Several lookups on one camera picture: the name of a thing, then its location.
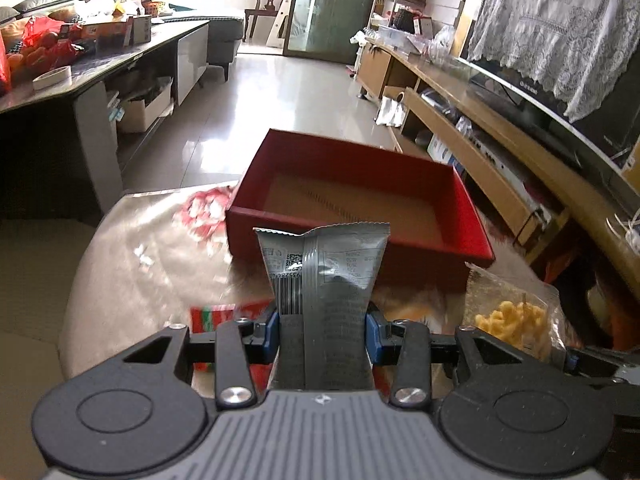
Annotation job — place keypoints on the red green long snack packet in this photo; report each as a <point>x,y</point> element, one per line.
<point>208,318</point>

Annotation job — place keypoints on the red cardboard box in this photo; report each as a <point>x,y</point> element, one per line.
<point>298,181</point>

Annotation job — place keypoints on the grey sofa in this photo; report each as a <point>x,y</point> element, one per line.
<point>225,34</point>

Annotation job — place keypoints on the wooden TV stand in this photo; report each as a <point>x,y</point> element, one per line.
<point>383,70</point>

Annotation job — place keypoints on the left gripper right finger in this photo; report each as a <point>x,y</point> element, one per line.
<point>411,348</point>

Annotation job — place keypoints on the red plastic bag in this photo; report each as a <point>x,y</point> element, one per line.
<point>48,43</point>

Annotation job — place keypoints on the clear bag yellow puffs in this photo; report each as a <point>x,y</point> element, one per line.
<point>527,316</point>

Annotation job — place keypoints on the grey foil snack packet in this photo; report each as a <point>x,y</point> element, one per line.
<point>322,283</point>

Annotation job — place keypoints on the dark long side table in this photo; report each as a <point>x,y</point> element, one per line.
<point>58,154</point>

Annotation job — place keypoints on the black curved television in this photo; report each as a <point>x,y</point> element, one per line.
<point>597,145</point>

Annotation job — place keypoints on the white lace cloth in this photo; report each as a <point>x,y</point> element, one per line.
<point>576,49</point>

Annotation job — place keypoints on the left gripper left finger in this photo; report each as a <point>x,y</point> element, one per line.
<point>232,348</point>

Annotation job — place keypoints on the white storage bin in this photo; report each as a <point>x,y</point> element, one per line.
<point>143,110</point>

